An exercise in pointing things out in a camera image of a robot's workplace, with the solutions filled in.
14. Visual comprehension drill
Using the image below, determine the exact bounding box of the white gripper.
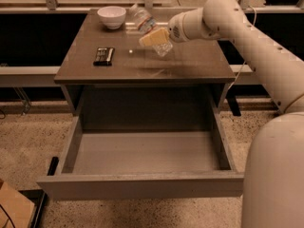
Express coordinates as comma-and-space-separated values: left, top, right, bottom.
139, 13, 184, 47

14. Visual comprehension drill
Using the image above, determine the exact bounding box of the clear plastic water bottle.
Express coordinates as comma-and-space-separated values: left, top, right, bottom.
129, 4, 173, 57

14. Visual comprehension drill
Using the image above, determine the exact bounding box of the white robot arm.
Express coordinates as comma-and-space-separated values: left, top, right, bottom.
140, 0, 304, 228

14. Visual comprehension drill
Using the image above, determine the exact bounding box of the grey cabinet with glossy top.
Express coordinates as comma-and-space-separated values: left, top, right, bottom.
55, 10, 234, 132

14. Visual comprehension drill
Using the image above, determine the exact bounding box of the open grey top drawer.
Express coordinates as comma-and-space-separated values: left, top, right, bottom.
37, 114, 243, 200

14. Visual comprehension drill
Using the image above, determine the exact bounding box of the white ceramic bowl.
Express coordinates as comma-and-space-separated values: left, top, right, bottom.
97, 6, 126, 29

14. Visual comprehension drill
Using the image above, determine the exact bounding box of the black chocolate bar pack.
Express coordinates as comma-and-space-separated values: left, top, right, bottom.
93, 47, 115, 67

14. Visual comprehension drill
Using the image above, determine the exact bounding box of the black cabinet foot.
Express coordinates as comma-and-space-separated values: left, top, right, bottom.
47, 157, 59, 176

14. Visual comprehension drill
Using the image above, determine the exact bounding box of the black tray on floor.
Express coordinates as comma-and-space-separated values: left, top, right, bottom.
20, 189, 48, 228

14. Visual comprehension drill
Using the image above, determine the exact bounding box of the cardboard box lower left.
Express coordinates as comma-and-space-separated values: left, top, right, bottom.
0, 180, 34, 228

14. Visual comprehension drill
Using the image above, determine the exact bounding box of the white cable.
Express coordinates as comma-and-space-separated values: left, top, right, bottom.
226, 5, 257, 92

